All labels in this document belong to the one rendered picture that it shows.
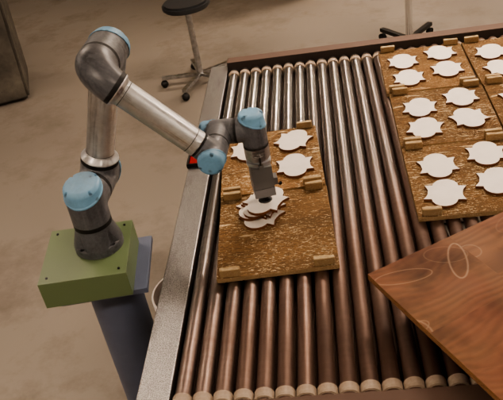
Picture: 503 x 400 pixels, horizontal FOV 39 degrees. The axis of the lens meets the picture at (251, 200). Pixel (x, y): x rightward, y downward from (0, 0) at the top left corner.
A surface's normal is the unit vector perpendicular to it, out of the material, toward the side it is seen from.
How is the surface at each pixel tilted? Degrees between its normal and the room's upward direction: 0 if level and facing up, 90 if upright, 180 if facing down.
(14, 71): 90
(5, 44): 90
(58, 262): 2
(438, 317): 0
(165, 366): 0
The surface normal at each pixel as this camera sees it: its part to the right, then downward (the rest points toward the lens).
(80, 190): -0.14, -0.73
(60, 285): 0.07, 0.55
